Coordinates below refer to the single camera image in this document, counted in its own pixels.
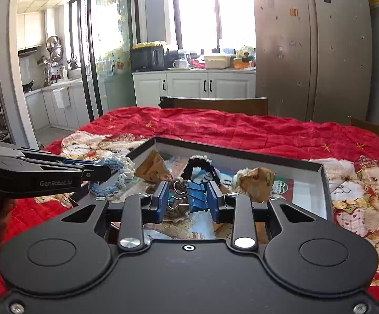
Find steel bowls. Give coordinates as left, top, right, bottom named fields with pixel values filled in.
left=46, top=35, right=63, bottom=64

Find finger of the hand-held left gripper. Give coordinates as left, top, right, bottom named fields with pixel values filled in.
left=16, top=149, right=105, bottom=168
left=78, top=165, right=112, bottom=183

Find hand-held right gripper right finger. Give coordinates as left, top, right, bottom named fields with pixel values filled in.
left=207, top=181, right=319, bottom=251

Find yellow cloth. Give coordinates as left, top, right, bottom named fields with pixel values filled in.
left=132, top=41, right=167, bottom=50

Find white hanging bin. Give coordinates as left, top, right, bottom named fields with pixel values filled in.
left=53, top=87, right=70, bottom=108

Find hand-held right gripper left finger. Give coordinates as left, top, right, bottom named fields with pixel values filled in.
left=60, top=181, right=170, bottom=251

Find cream food container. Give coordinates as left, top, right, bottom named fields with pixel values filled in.
left=203, top=55, right=232, bottom=69

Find black microwave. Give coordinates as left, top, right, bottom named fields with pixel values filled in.
left=131, top=46, right=165, bottom=72

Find grey refrigerator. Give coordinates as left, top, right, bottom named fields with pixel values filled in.
left=251, top=0, right=372, bottom=125

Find brown crochet scrunchie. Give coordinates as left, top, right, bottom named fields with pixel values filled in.
left=144, top=183, right=214, bottom=236

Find black framed glass door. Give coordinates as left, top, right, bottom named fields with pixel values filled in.
left=68, top=0, right=141, bottom=121

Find red printed blanket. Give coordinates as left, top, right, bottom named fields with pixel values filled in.
left=0, top=106, right=379, bottom=308

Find cream crochet scrunchie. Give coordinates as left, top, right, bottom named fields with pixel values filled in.
left=232, top=167, right=252, bottom=187

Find white kitchen cabinet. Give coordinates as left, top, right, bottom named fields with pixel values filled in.
left=132, top=69, right=256, bottom=108

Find dark blue binder clip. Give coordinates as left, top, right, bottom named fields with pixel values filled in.
left=168, top=181, right=210, bottom=215

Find wooden chair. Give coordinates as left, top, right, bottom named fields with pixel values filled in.
left=159, top=96, right=269, bottom=116
left=350, top=116, right=379, bottom=134

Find black cardboard box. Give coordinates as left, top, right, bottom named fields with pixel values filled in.
left=68, top=136, right=335, bottom=243

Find black crochet scrunchie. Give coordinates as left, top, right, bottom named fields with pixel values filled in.
left=183, top=155, right=223, bottom=184

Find light blue crochet scrunchie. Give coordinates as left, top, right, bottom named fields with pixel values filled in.
left=88, top=156, right=138, bottom=198

